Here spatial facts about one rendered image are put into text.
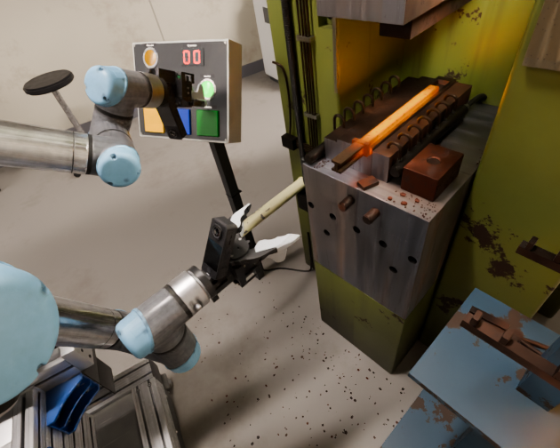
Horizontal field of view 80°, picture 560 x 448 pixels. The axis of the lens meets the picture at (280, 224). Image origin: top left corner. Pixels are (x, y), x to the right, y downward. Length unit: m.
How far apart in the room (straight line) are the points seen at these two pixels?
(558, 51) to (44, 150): 0.86
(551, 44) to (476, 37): 0.46
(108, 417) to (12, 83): 2.98
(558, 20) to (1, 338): 0.83
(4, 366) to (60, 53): 3.46
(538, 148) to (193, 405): 1.48
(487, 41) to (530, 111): 0.40
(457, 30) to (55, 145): 1.06
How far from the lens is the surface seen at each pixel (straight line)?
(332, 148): 0.94
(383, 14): 0.73
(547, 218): 0.95
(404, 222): 0.84
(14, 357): 0.39
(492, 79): 1.22
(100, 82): 0.77
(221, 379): 1.64
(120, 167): 0.68
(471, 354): 0.91
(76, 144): 0.69
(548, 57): 0.77
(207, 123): 1.06
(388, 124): 0.93
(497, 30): 1.18
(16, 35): 3.72
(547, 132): 0.85
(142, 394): 1.49
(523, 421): 0.89
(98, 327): 0.68
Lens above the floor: 1.48
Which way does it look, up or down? 45 degrees down
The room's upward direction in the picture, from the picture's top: 12 degrees counter-clockwise
